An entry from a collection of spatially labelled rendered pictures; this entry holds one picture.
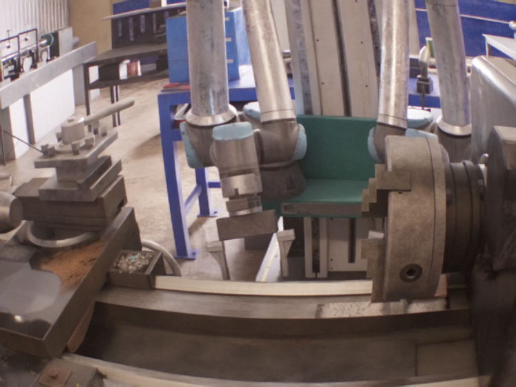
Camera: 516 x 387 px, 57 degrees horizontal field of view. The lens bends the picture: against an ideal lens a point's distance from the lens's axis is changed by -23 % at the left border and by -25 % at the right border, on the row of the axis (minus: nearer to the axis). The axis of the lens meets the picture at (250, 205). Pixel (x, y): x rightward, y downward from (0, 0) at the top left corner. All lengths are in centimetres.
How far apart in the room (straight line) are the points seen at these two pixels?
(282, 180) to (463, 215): 110
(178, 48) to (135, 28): 248
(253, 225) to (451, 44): 77
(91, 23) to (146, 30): 353
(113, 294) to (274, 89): 66
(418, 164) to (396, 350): 49
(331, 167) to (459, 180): 117
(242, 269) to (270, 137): 149
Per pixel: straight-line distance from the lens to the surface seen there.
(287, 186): 184
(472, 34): 810
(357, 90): 195
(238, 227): 137
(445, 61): 159
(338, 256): 219
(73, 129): 123
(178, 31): 287
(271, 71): 151
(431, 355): 118
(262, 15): 155
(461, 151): 169
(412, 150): 81
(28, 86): 578
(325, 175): 197
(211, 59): 166
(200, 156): 176
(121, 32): 540
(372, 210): 82
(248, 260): 298
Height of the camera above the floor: 149
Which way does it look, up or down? 25 degrees down
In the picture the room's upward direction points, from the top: 5 degrees counter-clockwise
